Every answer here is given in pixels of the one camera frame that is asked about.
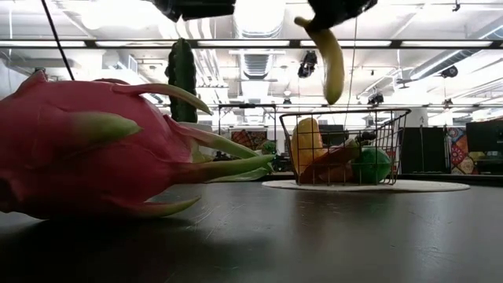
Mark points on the black hanging camera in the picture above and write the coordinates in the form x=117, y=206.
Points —
x=307, y=65

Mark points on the black ceiling spotlight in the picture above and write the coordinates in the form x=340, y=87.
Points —
x=376, y=99

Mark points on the black cabinet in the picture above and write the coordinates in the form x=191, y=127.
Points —
x=424, y=149

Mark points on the pink dragon fruit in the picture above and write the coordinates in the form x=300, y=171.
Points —
x=78, y=157

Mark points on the yellow mango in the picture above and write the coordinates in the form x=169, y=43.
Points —
x=308, y=141

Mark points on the colourful wall painting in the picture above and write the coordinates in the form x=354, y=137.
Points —
x=247, y=138

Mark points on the green cucumber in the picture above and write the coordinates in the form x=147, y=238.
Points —
x=182, y=86

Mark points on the black overhead frame beam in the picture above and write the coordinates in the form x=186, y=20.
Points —
x=90, y=44

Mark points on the black round ceiling speaker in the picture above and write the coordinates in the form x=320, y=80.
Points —
x=449, y=71

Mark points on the white round woven mat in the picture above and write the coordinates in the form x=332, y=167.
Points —
x=424, y=185

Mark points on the yellow banana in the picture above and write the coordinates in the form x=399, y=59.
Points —
x=334, y=67

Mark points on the black background monitor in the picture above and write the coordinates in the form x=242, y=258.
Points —
x=334, y=133
x=485, y=135

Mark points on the colourful patterned cloth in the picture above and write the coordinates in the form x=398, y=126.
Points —
x=461, y=153

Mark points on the green lime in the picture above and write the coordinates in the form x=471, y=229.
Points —
x=371, y=167

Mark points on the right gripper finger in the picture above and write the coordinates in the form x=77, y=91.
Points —
x=320, y=23

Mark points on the white round ceiling duct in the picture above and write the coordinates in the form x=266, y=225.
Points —
x=259, y=17

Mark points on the green background plant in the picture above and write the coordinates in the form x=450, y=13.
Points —
x=269, y=148

